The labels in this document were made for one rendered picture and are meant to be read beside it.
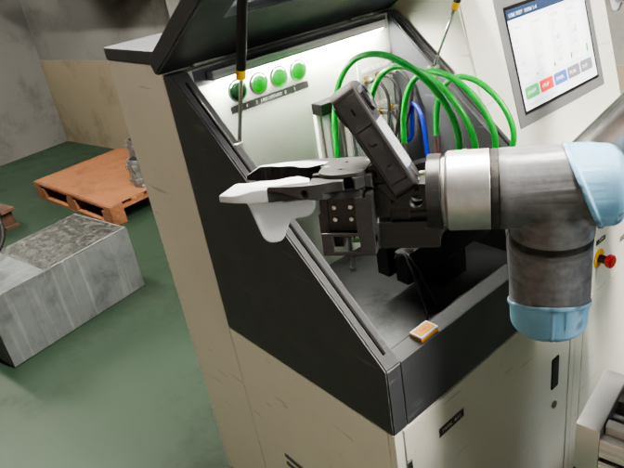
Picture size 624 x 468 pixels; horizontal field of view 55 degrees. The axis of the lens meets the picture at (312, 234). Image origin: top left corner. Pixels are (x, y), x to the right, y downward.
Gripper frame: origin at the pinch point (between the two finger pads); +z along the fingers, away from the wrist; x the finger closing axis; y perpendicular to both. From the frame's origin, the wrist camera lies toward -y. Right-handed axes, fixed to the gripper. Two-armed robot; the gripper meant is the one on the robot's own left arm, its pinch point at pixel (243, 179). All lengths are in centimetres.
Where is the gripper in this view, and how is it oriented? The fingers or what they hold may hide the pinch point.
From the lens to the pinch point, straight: 61.9
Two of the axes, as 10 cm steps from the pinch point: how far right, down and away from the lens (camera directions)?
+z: -9.6, 0.2, 2.8
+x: 2.6, -3.5, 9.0
